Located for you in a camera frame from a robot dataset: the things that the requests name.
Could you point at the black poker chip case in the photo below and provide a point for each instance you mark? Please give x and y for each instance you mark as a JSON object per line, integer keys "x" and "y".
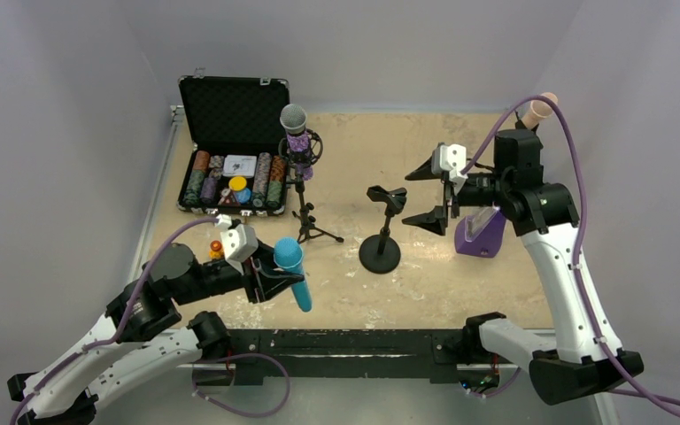
{"x": 232, "y": 116}

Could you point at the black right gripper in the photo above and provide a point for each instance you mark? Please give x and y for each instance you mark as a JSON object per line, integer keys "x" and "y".
{"x": 447, "y": 196}

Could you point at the black round-base mic stand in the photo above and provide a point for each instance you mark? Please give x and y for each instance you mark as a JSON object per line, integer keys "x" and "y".
{"x": 380, "y": 254}
{"x": 519, "y": 123}

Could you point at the white playing card deck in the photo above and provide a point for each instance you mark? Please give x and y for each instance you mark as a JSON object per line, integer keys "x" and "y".
{"x": 239, "y": 165}

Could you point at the blue small blind chip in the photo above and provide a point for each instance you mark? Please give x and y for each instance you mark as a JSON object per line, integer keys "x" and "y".
{"x": 243, "y": 196}

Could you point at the blue toy microphone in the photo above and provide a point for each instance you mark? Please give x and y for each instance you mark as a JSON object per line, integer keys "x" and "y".
{"x": 289, "y": 255}

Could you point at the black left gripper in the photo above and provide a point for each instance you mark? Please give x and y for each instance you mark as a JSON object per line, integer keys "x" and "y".
{"x": 255, "y": 274}

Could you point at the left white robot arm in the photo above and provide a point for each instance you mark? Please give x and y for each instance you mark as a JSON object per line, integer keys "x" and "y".
{"x": 133, "y": 339}

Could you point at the triangular all-in marker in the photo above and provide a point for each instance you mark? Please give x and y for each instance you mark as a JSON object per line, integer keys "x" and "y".
{"x": 228, "y": 197}

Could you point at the purple glitter microphone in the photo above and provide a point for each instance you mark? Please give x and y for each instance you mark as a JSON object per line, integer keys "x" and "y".
{"x": 293, "y": 120}

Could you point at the pink toy microphone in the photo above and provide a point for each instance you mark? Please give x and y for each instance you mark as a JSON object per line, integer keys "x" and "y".
{"x": 535, "y": 113}

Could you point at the red yellow toy block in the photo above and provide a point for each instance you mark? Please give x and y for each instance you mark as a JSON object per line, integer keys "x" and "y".
{"x": 216, "y": 250}

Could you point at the purple metronome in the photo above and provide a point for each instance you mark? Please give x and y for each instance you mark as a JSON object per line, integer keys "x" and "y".
{"x": 481, "y": 233}

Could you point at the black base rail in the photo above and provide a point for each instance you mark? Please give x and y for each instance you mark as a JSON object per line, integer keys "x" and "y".
{"x": 434, "y": 354}

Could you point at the yellow round chip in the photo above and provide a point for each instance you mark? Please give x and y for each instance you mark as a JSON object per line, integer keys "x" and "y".
{"x": 238, "y": 183}

